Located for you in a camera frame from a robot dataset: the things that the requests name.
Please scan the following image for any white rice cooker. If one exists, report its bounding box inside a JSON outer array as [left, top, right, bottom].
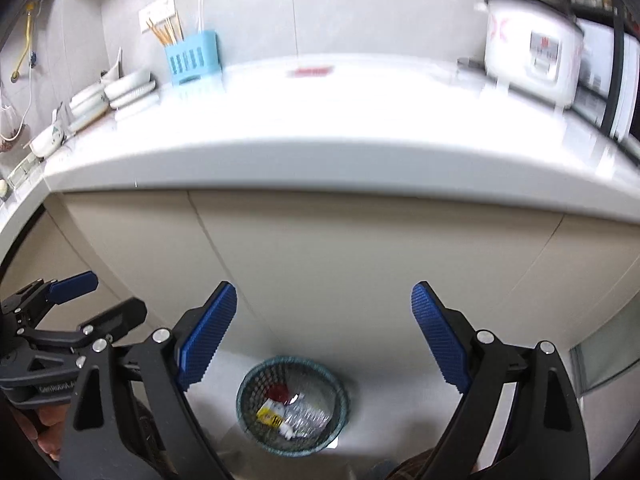
[[482, 0, 586, 108]]

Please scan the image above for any yellow snack bag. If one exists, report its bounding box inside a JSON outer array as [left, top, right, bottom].
[[256, 400, 286, 426]]

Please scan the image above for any white microwave oven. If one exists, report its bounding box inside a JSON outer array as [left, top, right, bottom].
[[575, 17, 640, 141]]

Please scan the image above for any blue chopstick holder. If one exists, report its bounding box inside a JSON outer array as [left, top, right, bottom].
[[165, 30, 223, 87]]

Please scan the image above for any stack of patterned bowls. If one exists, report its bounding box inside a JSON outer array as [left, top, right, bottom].
[[67, 82, 111, 121]]

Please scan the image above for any black mesh trash basket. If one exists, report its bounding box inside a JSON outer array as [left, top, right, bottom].
[[236, 355, 351, 458]]

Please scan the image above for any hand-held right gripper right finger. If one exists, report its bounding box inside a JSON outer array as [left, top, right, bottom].
[[411, 281, 592, 480]]

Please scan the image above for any person's right trouser leg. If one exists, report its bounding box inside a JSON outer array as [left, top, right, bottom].
[[372, 447, 451, 480]]

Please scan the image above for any red sachet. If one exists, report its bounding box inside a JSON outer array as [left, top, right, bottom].
[[287, 65, 335, 78]]

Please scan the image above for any white ceramic plate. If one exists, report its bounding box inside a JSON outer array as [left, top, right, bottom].
[[109, 91, 160, 111]]

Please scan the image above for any small patterned bowl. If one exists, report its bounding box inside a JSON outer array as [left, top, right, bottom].
[[29, 119, 66, 157]]

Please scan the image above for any clear bubble wrap sheet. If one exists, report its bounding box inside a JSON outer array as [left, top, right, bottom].
[[282, 394, 333, 436]]

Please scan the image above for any bundle of wooden chopsticks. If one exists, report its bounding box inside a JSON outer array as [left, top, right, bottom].
[[145, 14, 183, 46]]

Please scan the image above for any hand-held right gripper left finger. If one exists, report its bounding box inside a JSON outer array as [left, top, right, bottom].
[[59, 280, 238, 480]]

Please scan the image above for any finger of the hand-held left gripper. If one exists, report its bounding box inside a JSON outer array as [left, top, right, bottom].
[[0, 271, 99, 331], [25, 297, 148, 356]]

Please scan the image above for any person's left hand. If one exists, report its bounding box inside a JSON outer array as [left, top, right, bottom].
[[10, 402, 68, 463]]

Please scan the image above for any white ceramic bowl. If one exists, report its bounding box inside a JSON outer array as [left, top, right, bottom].
[[103, 71, 153, 101]]

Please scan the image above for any black metal rack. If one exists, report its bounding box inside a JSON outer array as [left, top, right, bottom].
[[530, 0, 640, 138]]

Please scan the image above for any yellow gas hose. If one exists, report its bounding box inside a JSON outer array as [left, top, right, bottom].
[[11, 2, 38, 83]]

